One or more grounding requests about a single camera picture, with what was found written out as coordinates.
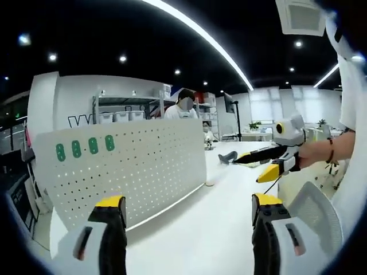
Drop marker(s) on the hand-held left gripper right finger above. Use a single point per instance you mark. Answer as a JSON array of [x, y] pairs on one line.
[[266, 237]]

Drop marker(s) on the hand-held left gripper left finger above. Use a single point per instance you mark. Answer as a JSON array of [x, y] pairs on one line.
[[114, 237]]

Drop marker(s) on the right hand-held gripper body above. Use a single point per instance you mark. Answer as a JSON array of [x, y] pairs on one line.
[[292, 133]]

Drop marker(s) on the white perforated mounting plate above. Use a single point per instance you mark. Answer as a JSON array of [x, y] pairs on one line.
[[143, 177]]

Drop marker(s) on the green hook assembly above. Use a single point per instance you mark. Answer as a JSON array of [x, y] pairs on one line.
[[76, 149], [93, 146], [60, 151]]

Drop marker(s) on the small metal hook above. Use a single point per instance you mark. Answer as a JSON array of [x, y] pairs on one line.
[[109, 143]]

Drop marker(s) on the person's right hand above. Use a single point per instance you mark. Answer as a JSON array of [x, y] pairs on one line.
[[311, 156]]

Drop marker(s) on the potted plant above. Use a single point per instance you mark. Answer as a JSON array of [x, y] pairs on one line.
[[255, 125]]

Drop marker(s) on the dark grey object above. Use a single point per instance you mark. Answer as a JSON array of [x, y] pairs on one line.
[[228, 158]]

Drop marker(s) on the black monitor on stand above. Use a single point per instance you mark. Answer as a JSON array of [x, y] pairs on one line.
[[229, 101]]

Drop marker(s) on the dark service counter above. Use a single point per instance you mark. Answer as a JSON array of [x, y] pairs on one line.
[[21, 197]]

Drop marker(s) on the ceiling air vent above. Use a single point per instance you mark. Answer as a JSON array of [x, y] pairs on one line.
[[304, 17]]

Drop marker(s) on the long ceiling light strip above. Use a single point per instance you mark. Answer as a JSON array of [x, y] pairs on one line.
[[215, 43]]

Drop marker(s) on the white storage bin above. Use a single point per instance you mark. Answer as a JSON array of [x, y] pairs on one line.
[[121, 117], [136, 116], [106, 118]]

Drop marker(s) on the rolling monitor stand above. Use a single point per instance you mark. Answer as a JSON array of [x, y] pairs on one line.
[[28, 151]]

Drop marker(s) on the computer monitor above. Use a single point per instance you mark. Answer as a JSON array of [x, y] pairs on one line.
[[27, 137]]

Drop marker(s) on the metal shelf rack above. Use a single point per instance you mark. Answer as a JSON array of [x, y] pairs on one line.
[[129, 100]]

